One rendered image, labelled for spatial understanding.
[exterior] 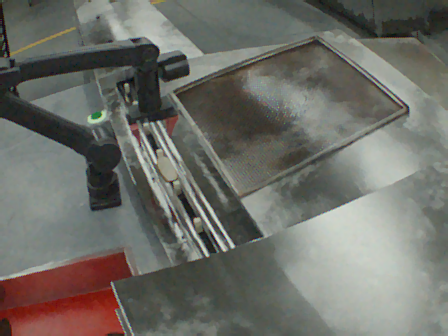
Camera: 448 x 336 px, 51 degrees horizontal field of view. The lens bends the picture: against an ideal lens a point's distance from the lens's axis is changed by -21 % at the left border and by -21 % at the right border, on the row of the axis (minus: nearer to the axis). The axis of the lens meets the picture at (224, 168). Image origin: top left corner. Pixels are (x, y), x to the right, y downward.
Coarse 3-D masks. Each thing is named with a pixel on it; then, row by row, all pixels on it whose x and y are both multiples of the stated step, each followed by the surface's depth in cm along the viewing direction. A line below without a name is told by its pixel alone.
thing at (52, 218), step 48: (48, 96) 190; (96, 96) 183; (0, 144) 167; (48, 144) 162; (0, 192) 144; (48, 192) 142; (0, 240) 126; (48, 240) 126; (96, 240) 125; (144, 240) 125
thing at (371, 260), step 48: (384, 192) 55; (432, 192) 54; (288, 240) 52; (336, 240) 51; (384, 240) 50; (432, 240) 48; (144, 288) 48; (192, 288) 48; (240, 288) 47; (288, 288) 47; (336, 288) 46; (384, 288) 44; (432, 288) 43
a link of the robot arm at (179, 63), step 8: (144, 56) 121; (152, 56) 122; (160, 56) 127; (168, 56) 127; (176, 56) 127; (184, 56) 128; (144, 64) 122; (152, 64) 123; (168, 64) 127; (176, 64) 128; (184, 64) 129; (168, 72) 128; (176, 72) 128; (184, 72) 129; (168, 80) 129
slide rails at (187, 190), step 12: (120, 84) 180; (132, 84) 179; (144, 132) 154; (156, 132) 153; (144, 144) 149; (168, 156) 144; (156, 168) 140; (180, 180) 136; (168, 192) 133; (192, 192) 132; (180, 204) 129; (192, 204) 129; (180, 216) 126; (204, 216) 125; (192, 228) 122; (204, 228) 122; (192, 240) 119; (216, 240) 119; (204, 252) 116
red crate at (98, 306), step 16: (32, 304) 107; (48, 304) 107; (64, 304) 108; (80, 304) 108; (96, 304) 108; (112, 304) 108; (0, 320) 102; (16, 320) 103; (32, 320) 103; (48, 320) 103; (64, 320) 103; (80, 320) 104; (96, 320) 104; (112, 320) 104
